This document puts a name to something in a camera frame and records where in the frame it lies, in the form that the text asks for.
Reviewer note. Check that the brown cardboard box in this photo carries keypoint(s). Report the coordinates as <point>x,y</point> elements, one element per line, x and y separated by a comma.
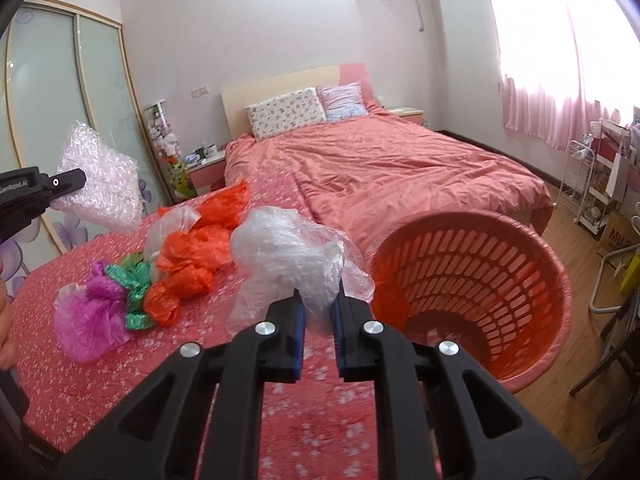
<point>617,237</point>

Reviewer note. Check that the white metal tube frame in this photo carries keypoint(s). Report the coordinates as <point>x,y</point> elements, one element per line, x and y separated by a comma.
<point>600,280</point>

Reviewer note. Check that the green plastic bag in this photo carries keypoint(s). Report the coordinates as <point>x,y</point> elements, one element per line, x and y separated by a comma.
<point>132,285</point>

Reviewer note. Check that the magenta plastic bag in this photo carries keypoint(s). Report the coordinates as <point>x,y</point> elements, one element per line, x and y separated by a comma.
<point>87,320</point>

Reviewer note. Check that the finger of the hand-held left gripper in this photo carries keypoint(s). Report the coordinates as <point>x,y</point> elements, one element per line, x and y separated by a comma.
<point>67,181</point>

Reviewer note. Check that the small clear plastic bag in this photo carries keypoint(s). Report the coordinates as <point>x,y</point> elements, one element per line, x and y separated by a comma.
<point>167,232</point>

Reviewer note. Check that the person's left hand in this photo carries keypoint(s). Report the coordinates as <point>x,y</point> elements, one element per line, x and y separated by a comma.
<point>5,325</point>

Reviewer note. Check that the cream nightstand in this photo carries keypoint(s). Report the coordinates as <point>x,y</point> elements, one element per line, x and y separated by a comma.
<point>406,113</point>

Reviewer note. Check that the dark chair frame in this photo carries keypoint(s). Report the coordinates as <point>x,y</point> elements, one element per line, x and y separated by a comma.
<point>615,350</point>

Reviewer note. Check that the bed with pink cover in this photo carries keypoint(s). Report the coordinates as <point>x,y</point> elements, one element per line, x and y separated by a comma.
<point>390,170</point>

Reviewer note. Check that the white wall socket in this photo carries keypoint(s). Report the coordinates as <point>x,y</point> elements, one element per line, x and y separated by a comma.
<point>200,92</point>

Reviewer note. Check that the large orange plastic bag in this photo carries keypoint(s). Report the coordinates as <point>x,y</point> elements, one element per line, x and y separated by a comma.
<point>192,250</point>

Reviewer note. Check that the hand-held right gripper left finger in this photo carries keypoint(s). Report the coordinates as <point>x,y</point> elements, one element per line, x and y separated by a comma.
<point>299,345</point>

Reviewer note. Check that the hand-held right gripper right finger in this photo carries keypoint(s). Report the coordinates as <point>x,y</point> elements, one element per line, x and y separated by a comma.
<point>340,345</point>

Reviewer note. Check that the small orange plastic bag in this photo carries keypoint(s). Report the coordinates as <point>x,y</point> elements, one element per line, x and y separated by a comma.
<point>170,300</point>

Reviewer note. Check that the white floral pillow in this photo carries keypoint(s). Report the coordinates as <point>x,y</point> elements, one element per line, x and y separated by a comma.
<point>287,112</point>

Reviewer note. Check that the large clear plastic bag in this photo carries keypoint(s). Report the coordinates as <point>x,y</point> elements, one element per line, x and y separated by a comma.
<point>285,255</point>

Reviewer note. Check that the pink bubble wrap sheet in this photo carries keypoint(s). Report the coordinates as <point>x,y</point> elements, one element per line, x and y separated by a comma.
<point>105,185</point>

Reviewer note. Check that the white air conditioner pipe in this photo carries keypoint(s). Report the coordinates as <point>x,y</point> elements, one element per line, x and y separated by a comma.
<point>424,5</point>

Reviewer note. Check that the clear tube of plush toys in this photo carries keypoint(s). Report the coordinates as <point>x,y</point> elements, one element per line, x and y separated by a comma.
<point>165,135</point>

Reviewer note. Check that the floral glass sliding wardrobe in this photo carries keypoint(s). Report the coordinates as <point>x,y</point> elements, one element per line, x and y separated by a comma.
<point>55,100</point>

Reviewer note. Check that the red plastic laundry basket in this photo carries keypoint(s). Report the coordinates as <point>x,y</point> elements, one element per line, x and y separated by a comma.
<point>475,280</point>

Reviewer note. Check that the pink curtain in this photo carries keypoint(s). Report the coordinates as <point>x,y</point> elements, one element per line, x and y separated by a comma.
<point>555,60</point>

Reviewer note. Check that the red floral cloth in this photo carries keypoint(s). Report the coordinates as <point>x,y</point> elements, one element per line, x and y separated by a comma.
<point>75,400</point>

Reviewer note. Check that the cream and pink headboard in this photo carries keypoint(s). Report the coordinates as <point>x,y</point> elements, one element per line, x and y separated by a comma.
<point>280,85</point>

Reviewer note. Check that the white mug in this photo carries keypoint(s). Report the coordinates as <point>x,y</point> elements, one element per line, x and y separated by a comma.
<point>211,150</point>

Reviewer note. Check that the pink and white nightstand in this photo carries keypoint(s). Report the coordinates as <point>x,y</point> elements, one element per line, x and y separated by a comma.
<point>207,172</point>

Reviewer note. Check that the pink striped pillow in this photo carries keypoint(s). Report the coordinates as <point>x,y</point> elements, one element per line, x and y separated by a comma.
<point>345,100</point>

